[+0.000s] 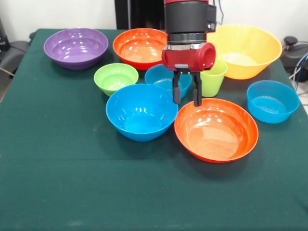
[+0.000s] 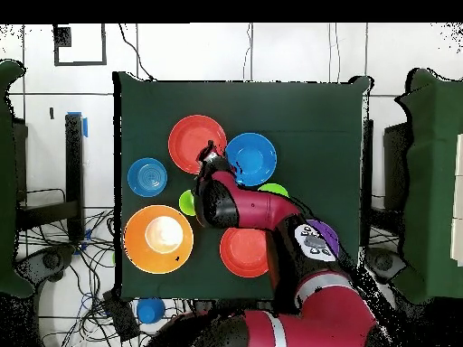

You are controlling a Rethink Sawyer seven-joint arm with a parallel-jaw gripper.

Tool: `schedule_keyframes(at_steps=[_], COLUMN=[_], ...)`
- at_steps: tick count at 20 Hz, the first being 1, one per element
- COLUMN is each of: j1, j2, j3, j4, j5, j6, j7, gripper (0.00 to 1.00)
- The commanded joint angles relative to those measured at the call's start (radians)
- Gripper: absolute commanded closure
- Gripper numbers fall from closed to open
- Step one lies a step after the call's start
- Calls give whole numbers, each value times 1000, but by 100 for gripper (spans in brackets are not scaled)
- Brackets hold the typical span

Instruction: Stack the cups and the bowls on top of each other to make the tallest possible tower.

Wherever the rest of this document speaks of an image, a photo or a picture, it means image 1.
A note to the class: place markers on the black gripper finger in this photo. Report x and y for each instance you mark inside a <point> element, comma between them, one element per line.
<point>176,96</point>
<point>197,98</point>

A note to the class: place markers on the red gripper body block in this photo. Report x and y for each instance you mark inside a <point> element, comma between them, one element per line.
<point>183,59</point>

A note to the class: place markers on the medium blue plastic bowl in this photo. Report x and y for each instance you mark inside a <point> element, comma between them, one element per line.
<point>139,120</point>

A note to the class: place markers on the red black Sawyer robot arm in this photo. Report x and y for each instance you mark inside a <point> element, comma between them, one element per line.
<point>185,16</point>

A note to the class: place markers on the green plastic cup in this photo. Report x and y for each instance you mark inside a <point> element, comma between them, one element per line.
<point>211,84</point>

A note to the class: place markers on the small blue plastic bowl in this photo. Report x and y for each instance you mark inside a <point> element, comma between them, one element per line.
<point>272,106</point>
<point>158,79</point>

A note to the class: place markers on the red plastic bowl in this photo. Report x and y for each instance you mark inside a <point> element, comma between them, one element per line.
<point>216,137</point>
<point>137,48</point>

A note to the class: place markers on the green plastic bowl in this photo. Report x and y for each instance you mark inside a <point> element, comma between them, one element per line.
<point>113,79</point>

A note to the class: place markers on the large orange plastic bowl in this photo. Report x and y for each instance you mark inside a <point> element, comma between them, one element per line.
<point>252,48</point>

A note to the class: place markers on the purple plastic bowl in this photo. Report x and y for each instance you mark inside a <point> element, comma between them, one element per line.
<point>72,53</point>

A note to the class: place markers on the dark green tablecloth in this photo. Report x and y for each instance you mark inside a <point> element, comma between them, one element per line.
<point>48,168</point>

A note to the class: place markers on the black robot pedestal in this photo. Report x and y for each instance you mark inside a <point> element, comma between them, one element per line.
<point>139,14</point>

